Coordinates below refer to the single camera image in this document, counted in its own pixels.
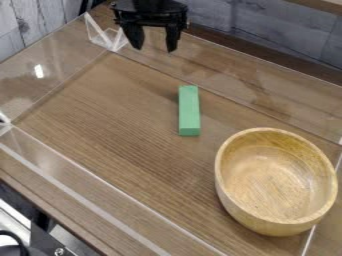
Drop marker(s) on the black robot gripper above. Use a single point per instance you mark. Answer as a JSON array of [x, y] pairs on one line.
[[136, 13]]

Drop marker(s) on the green rectangular block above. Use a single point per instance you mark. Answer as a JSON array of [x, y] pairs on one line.
[[188, 111]]

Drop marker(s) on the round wooden bowl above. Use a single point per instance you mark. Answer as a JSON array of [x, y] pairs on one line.
[[275, 181]]

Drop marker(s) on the clear acrylic corner bracket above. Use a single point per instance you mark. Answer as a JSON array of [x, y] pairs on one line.
[[109, 38]]

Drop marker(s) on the clear acrylic tray wall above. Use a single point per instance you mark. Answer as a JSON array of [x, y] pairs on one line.
[[91, 149]]

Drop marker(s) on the black metal table bracket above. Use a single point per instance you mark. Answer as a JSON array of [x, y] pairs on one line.
[[43, 244]]

